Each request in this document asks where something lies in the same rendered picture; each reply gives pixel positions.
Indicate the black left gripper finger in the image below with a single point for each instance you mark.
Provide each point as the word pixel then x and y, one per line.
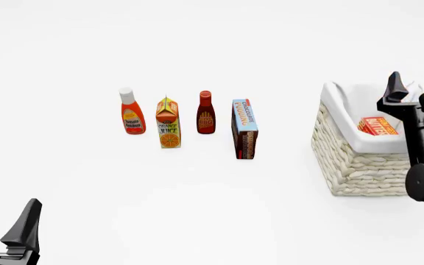
pixel 25 229

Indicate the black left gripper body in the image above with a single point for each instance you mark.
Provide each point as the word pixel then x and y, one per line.
pixel 2 259

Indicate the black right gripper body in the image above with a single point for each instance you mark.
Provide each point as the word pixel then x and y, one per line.
pixel 410 109

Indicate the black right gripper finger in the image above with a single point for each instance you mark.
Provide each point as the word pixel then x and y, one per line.
pixel 396 88

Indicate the red and yellow butter box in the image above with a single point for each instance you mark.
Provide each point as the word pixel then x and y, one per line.
pixel 375 125

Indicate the white woven basket with liner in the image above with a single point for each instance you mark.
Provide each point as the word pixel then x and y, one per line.
pixel 352 157

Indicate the red tomato ketchup bottle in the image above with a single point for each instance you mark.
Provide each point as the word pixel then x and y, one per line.
pixel 133 116

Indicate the chocolate pudding box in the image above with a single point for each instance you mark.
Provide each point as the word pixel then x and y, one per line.
pixel 245 129

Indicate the orange juice carton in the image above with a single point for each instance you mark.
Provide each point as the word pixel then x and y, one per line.
pixel 169 127

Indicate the dark red BBQ sauce bottle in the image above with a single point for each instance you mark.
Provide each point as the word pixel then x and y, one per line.
pixel 206 117

